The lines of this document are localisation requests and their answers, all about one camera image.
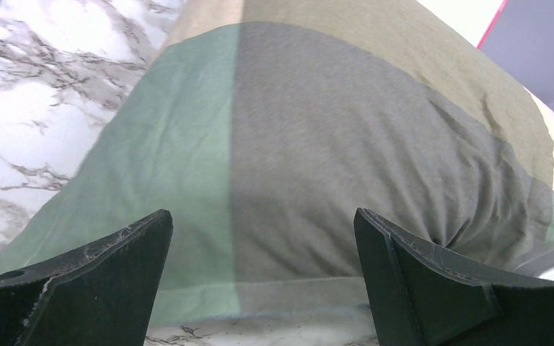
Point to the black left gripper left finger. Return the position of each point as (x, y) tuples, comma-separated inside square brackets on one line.
[(99, 294)]

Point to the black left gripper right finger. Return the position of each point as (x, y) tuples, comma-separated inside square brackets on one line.
[(421, 293)]

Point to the patchwork green beige pillowcase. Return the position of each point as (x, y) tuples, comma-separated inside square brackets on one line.
[(264, 125)]

